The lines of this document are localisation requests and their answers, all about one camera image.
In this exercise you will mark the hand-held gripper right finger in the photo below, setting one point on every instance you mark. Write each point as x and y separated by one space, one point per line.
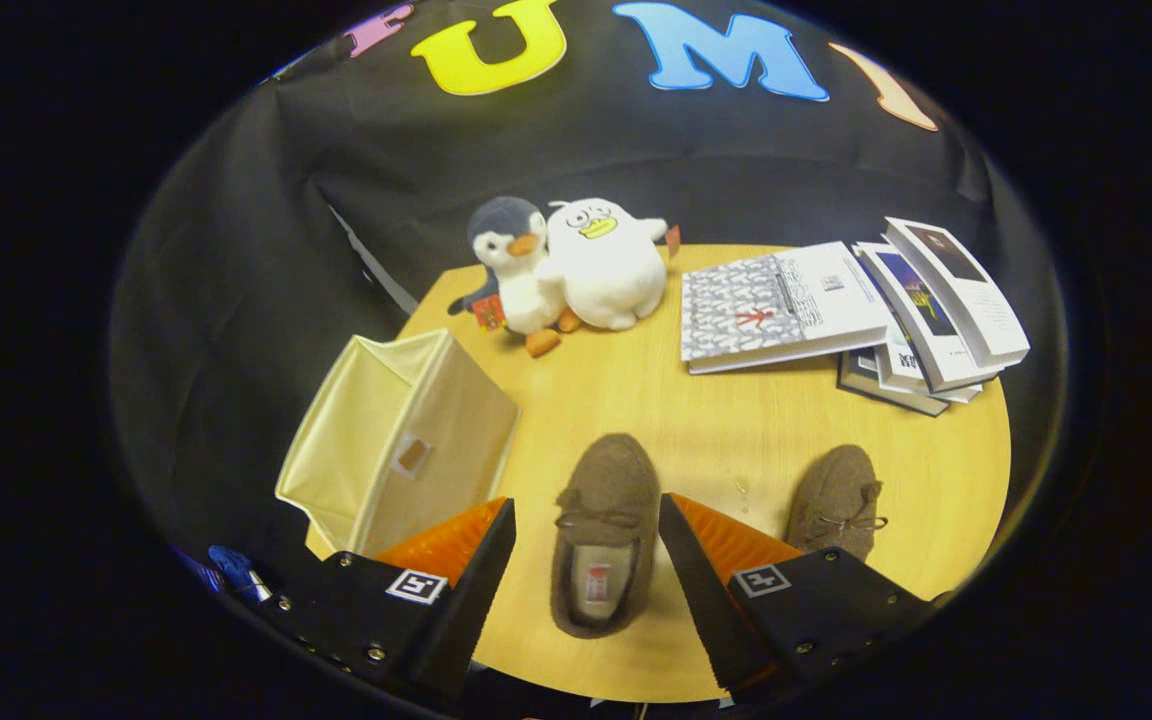
701 590

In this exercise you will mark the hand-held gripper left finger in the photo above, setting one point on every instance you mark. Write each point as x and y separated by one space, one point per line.
476 590

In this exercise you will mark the brown fuzzy shoe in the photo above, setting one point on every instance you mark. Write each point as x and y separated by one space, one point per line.
831 495
611 490

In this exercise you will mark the beige fabric storage box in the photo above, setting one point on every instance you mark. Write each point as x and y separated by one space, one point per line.
436 420

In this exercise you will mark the blue cloth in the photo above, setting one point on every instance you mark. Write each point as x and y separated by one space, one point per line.
234 568

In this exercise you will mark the dark thin book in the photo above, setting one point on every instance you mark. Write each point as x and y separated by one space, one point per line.
881 388

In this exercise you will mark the lit computer screen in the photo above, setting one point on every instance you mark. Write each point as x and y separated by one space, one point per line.
198 570

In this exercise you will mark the grey patterned book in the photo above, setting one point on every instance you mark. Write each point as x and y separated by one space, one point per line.
766 310

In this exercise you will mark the grey white penguin plush toy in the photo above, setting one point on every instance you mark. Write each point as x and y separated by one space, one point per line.
516 275

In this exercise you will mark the white duck plush toy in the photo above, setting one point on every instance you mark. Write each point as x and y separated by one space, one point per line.
611 275

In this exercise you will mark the white book with blue picture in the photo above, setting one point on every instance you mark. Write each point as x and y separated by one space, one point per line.
921 310

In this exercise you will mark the white book with dark picture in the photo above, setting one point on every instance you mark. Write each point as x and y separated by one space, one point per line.
976 290

